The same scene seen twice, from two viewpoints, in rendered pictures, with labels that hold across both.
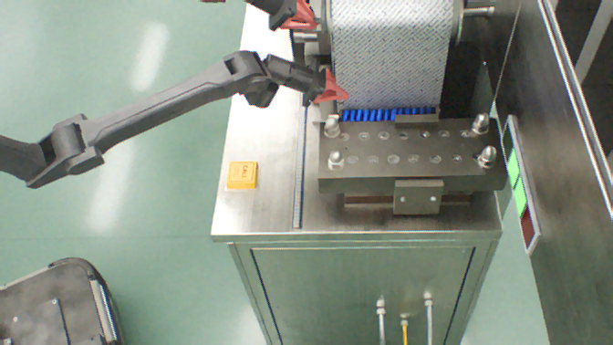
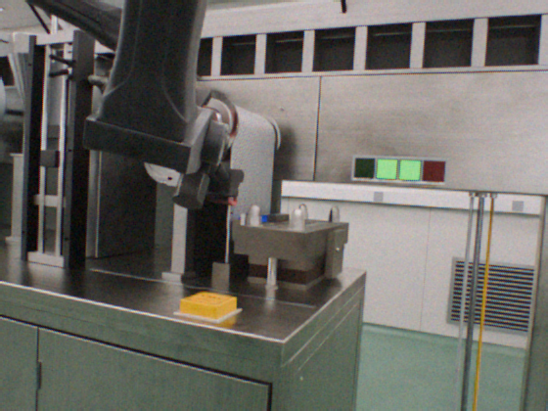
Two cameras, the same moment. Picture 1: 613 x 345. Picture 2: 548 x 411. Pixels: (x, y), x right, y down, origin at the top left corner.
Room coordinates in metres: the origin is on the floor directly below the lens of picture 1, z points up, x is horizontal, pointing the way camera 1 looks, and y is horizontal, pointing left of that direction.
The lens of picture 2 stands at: (0.54, 0.84, 1.12)
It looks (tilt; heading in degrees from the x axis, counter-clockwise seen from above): 3 degrees down; 285
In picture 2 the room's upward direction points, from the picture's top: 4 degrees clockwise
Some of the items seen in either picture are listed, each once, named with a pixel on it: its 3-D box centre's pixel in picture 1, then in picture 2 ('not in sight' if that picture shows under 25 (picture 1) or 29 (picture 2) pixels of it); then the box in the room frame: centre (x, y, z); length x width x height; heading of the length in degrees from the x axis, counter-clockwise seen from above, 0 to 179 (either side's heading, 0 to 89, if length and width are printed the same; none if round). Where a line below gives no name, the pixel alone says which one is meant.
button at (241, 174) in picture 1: (242, 174); (208, 304); (0.83, 0.18, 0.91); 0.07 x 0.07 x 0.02; 83
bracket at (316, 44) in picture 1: (318, 74); (181, 209); (1.00, -0.03, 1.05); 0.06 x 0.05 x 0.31; 83
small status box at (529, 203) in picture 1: (518, 182); (398, 169); (0.54, -0.34, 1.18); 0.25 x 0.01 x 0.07; 173
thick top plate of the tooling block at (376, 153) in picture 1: (408, 155); (299, 235); (0.76, -0.21, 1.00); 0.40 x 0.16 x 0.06; 83
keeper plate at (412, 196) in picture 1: (417, 198); (336, 252); (0.67, -0.21, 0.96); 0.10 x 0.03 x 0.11; 83
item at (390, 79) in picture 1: (389, 82); (252, 188); (0.89, -0.18, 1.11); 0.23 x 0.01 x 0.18; 83
